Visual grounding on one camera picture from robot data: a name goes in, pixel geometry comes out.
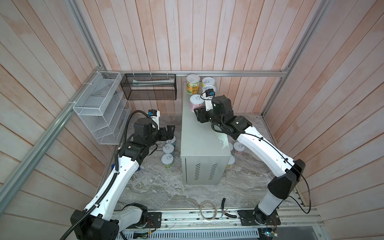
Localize floor can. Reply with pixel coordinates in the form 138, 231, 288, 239
161, 154, 174, 169
163, 144, 175, 155
226, 155, 236, 169
167, 136, 176, 147

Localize pink label can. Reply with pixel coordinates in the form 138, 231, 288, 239
202, 85, 217, 93

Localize yellow label can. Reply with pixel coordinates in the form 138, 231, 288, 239
202, 77, 216, 87

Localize tall yellow peach can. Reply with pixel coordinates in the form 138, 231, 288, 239
186, 74, 201, 95

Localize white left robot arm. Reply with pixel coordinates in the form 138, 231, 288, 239
61, 117, 175, 240

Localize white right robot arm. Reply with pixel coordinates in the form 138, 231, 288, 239
194, 94, 306, 226

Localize white lid can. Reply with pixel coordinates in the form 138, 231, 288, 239
233, 142, 246, 155

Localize grey metal cabinet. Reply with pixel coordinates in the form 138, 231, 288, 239
180, 83, 231, 185

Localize clear tape roll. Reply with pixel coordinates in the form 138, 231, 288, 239
199, 201, 218, 221

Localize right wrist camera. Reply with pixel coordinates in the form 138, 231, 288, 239
205, 89, 216, 100

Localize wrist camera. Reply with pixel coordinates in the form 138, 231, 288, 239
148, 109, 160, 124
205, 89, 216, 100

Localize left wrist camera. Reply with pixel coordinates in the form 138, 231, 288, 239
148, 109, 160, 124

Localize black mesh wall basket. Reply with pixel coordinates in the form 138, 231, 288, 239
120, 73, 178, 101

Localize white wire mesh rack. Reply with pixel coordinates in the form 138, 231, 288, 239
73, 72, 132, 145

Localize black handled pliers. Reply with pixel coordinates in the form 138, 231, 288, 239
221, 198, 237, 219

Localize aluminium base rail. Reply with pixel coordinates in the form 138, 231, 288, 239
98, 206, 325, 240

